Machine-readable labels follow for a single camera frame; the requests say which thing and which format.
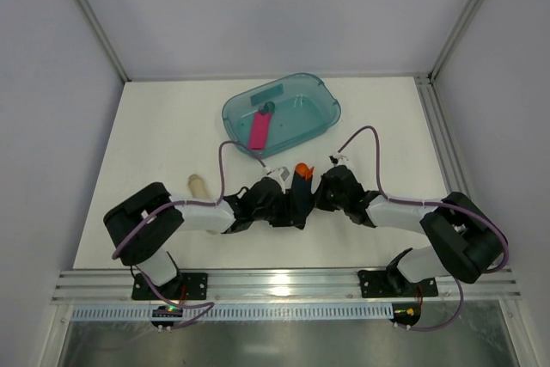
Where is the black paper napkin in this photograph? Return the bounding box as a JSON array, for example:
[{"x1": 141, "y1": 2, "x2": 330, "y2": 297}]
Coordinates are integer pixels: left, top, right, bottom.
[{"x1": 284, "y1": 171, "x2": 315, "y2": 229}]

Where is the orange plastic spoon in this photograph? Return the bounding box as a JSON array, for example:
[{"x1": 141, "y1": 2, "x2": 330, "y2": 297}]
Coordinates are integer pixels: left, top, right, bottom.
[{"x1": 295, "y1": 162, "x2": 315, "y2": 181}]

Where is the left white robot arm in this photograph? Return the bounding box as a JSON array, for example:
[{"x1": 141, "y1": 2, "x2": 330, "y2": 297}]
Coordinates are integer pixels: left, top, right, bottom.
[{"x1": 103, "y1": 176, "x2": 304, "y2": 287}]

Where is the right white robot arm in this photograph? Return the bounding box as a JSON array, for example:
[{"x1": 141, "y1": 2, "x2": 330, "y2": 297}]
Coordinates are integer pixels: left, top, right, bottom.
[{"x1": 315, "y1": 165, "x2": 509, "y2": 296}]

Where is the pink rolled napkin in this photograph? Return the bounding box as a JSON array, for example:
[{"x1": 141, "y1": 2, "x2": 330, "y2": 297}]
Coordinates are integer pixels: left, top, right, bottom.
[{"x1": 248, "y1": 111, "x2": 272, "y2": 150}]

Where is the green utensil in pink roll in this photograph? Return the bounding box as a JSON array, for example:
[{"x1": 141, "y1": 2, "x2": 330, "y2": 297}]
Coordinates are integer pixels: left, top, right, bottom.
[{"x1": 259, "y1": 101, "x2": 276, "y2": 115}]

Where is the teal plastic bin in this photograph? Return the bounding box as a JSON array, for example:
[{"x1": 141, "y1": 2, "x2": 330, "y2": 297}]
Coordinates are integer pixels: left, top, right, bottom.
[{"x1": 222, "y1": 73, "x2": 341, "y2": 158}]

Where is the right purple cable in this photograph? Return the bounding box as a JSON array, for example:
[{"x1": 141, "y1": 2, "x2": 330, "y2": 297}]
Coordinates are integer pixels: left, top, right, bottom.
[{"x1": 330, "y1": 125, "x2": 511, "y2": 332}]

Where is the purple cable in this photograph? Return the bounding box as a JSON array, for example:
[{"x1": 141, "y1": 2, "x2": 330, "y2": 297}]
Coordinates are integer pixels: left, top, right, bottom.
[
  {"x1": 111, "y1": 140, "x2": 270, "y2": 329},
  {"x1": 330, "y1": 125, "x2": 511, "y2": 332}
]

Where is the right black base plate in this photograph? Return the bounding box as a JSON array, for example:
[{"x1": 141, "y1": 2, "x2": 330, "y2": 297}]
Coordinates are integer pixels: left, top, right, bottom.
[{"x1": 357, "y1": 270, "x2": 438, "y2": 298}]

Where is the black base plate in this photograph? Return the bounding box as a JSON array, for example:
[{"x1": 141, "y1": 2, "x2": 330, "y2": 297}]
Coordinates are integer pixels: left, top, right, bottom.
[
  {"x1": 357, "y1": 270, "x2": 438, "y2": 298},
  {"x1": 131, "y1": 272, "x2": 209, "y2": 302}
]

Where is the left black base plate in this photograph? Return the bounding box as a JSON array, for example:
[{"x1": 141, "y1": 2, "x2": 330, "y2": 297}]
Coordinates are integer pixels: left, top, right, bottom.
[{"x1": 131, "y1": 272, "x2": 209, "y2": 302}]

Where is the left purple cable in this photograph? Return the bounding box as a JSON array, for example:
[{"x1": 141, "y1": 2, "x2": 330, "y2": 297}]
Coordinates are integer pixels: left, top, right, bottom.
[{"x1": 111, "y1": 140, "x2": 270, "y2": 329}]

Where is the slotted cable duct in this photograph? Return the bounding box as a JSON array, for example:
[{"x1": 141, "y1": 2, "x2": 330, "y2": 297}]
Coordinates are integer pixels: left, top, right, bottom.
[{"x1": 70, "y1": 302, "x2": 394, "y2": 321}]

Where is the aluminium front rail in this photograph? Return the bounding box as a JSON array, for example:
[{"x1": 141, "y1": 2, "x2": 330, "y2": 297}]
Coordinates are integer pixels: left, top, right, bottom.
[{"x1": 51, "y1": 267, "x2": 521, "y2": 304}]

